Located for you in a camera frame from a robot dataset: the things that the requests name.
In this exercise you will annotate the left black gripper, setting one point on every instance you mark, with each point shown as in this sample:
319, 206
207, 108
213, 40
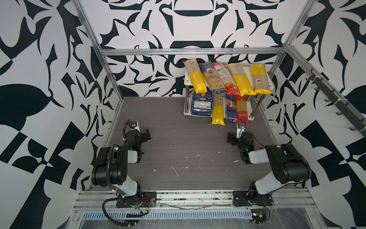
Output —
143, 137

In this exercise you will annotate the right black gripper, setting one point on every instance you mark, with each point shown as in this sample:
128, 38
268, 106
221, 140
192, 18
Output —
234, 137

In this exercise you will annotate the red yellow spaghetti bag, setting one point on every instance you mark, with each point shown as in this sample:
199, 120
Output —
241, 110

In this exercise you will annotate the blue Barilla spaghetti bag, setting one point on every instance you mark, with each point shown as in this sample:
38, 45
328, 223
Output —
231, 114

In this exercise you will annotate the yellow Pastatime bag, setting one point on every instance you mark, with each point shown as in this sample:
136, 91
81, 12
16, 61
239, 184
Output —
241, 79
195, 75

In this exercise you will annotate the blue Barilla pasta box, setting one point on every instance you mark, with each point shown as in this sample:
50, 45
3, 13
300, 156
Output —
202, 105

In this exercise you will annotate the red label spaghetti bag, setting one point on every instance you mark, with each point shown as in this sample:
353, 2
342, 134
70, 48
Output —
226, 78

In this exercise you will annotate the yellow spaghetti bag short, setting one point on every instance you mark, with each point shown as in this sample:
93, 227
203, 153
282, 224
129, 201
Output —
260, 79

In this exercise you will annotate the blue label spaghetti bag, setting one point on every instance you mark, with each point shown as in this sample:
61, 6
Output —
212, 77

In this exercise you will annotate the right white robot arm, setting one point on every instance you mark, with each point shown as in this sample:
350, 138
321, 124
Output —
288, 166

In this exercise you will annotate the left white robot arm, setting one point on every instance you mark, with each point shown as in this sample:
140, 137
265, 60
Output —
110, 170

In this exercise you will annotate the white two-tier shelf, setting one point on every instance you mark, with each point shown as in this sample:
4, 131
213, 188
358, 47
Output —
188, 99

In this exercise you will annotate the small circuit board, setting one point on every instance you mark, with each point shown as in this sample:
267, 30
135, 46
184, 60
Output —
260, 216

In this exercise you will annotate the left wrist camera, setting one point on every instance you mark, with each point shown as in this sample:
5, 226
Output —
134, 125

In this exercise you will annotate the white slotted cable duct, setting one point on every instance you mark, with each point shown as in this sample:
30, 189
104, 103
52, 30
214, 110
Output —
245, 214

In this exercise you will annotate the aluminium frame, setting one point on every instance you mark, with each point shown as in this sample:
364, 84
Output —
144, 46

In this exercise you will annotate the wall hook rack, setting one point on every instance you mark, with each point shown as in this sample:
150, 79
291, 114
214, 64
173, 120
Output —
344, 105

